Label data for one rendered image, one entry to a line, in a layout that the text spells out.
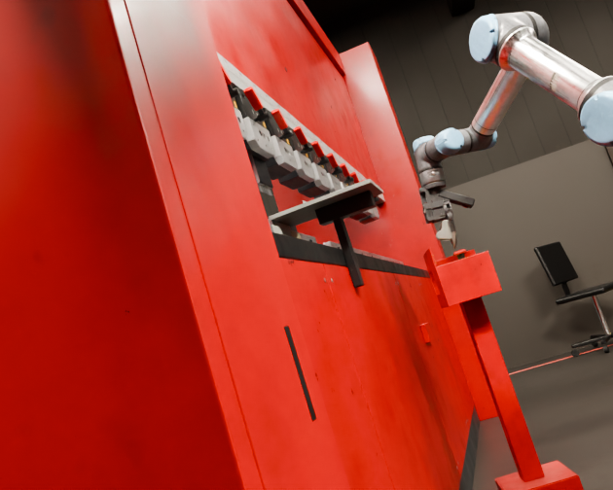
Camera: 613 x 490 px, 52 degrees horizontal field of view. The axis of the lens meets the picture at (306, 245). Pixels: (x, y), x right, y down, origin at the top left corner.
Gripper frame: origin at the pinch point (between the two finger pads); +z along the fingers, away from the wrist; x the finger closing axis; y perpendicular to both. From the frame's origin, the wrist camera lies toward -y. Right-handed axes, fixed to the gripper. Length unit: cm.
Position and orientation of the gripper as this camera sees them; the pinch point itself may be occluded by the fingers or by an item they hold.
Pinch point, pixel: (455, 243)
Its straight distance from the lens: 205.6
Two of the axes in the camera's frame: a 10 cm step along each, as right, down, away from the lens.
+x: -1.1, -1.2, -9.9
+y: -9.7, 2.2, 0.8
